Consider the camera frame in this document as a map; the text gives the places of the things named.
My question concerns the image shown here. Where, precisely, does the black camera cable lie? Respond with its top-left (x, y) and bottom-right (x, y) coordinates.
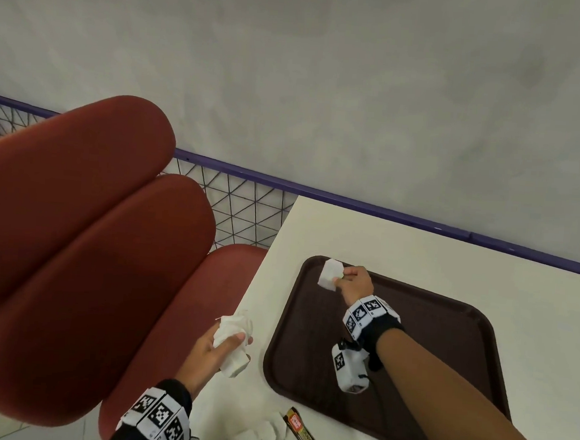
top-left (360, 364), bottom-right (400, 440)

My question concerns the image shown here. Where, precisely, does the person's right forearm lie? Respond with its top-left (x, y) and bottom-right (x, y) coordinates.
top-left (368, 325), bottom-right (567, 440)

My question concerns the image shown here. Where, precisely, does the black wire mesh panel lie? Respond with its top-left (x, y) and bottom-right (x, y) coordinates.
top-left (0, 99), bottom-right (303, 253)

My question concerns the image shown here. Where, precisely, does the white napkin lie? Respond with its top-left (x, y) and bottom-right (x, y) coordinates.
top-left (227, 408), bottom-right (288, 440)
top-left (317, 258), bottom-right (346, 293)
top-left (209, 308), bottom-right (256, 380)

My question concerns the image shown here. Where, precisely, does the purple metal rail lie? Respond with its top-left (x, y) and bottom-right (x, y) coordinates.
top-left (0, 91), bottom-right (580, 284)

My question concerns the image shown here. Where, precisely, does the wrist marker band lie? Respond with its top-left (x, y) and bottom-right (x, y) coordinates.
top-left (107, 375), bottom-right (195, 440)
top-left (339, 293), bottom-right (408, 374)

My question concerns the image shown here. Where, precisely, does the red padded seat cushion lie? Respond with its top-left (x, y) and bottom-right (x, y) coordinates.
top-left (96, 235), bottom-right (269, 440)

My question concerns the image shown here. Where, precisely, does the loose white napkin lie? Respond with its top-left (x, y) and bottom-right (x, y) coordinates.
top-left (227, 408), bottom-right (288, 440)

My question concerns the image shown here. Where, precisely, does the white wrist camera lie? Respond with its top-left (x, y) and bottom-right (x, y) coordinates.
top-left (329, 343), bottom-right (372, 396)

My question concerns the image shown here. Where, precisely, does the person's left hand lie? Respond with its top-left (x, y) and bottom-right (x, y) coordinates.
top-left (176, 318), bottom-right (255, 404)

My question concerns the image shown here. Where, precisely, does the red padded backrest cushion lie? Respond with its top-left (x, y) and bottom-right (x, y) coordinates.
top-left (0, 162), bottom-right (221, 439)
top-left (0, 86), bottom-right (180, 326)

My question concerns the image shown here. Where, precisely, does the yellow black sachet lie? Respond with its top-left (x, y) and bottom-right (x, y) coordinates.
top-left (282, 406), bottom-right (330, 440)

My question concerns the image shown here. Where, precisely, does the person's right hand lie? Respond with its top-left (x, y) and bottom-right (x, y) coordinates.
top-left (333, 265), bottom-right (377, 308)

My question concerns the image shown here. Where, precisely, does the right wrist marker band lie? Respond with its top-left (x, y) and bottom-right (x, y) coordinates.
top-left (339, 293), bottom-right (408, 374)

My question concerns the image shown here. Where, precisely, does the brown plastic tray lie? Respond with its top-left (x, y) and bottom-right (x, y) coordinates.
top-left (258, 252), bottom-right (523, 440)

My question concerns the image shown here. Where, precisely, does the left wrist marker band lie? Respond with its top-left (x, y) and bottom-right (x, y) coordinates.
top-left (107, 375), bottom-right (195, 440)

